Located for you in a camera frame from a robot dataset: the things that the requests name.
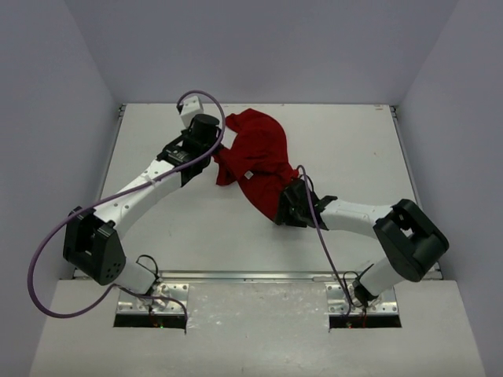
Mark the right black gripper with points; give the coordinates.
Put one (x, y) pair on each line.
(283, 215)

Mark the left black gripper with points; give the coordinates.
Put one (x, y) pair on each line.
(214, 146)

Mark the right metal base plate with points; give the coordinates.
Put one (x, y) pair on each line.
(340, 305)

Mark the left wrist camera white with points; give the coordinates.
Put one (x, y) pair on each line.
(189, 109)

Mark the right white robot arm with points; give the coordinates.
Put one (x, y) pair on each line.
(411, 242)

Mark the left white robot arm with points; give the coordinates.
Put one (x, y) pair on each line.
(93, 238)

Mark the red t-shirt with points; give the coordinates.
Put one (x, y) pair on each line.
(257, 160)

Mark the metal base plate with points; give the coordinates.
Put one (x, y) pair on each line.
(167, 298)
(340, 305)

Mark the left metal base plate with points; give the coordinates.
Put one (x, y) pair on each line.
(167, 298)

